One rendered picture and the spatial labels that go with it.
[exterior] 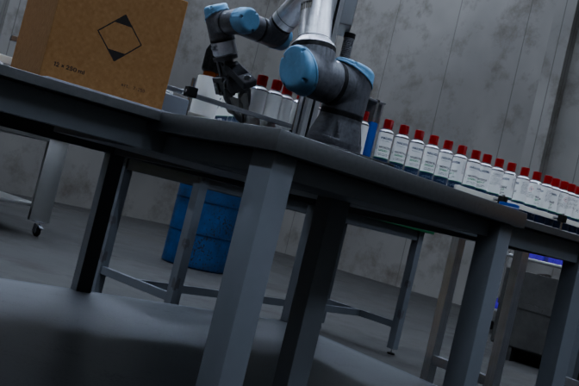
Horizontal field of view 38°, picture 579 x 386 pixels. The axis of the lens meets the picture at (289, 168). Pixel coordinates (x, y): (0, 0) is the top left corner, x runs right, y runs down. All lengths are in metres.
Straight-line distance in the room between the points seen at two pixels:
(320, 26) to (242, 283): 0.87
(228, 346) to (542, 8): 11.35
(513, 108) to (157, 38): 10.54
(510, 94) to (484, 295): 10.36
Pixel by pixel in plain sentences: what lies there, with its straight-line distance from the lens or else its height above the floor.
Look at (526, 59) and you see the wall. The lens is 12.46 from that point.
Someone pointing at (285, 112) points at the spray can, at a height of 0.99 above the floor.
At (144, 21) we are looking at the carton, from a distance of 2.00.
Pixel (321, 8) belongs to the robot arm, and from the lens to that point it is 2.18.
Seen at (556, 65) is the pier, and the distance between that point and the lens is 12.01.
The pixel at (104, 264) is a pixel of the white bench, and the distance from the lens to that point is 4.46.
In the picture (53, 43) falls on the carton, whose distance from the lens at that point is 1.92.
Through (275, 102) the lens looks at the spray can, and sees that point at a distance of 2.62.
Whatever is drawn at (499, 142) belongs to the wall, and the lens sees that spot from 12.31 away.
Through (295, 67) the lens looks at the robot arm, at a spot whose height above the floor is 1.04.
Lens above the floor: 0.69
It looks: 3 degrees up
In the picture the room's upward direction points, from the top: 14 degrees clockwise
